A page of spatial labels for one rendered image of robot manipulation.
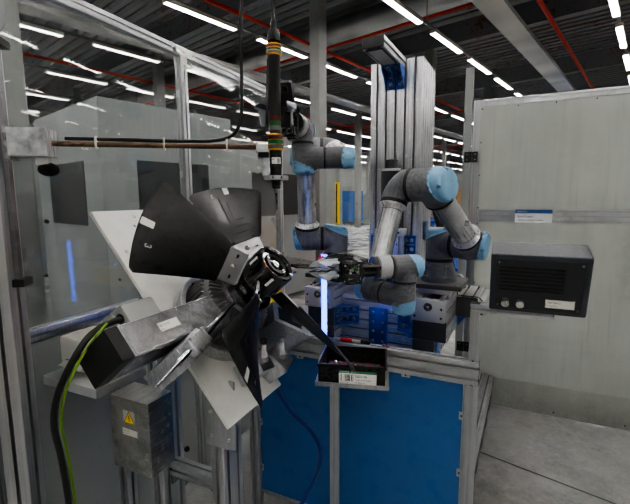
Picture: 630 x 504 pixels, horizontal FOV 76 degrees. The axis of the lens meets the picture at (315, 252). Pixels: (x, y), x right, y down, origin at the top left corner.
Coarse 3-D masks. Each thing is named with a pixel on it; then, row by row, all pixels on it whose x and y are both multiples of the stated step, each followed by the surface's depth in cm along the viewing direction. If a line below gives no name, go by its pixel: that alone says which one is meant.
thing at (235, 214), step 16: (208, 192) 125; (240, 192) 129; (256, 192) 132; (208, 208) 122; (224, 208) 123; (240, 208) 123; (256, 208) 125; (224, 224) 119; (240, 224) 119; (256, 224) 120; (240, 240) 116
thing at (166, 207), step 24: (168, 192) 95; (144, 216) 89; (168, 216) 93; (192, 216) 97; (168, 240) 93; (192, 240) 96; (216, 240) 101; (144, 264) 88; (168, 264) 93; (192, 264) 97; (216, 264) 101
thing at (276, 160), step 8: (272, 24) 110; (272, 32) 110; (272, 40) 113; (272, 152) 114; (280, 152) 114; (272, 160) 114; (280, 160) 115; (272, 168) 115; (280, 168) 115; (272, 184) 116; (280, 184) 116
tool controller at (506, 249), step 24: (504, 264) 121; (528, 264) 118; (552, 264) 115; (576, 264) 113; (504, 288) 123; (528, 288) 121; (552, 288) 118; (576, 288) 115; (552, 312) 121; (576, 312) 118
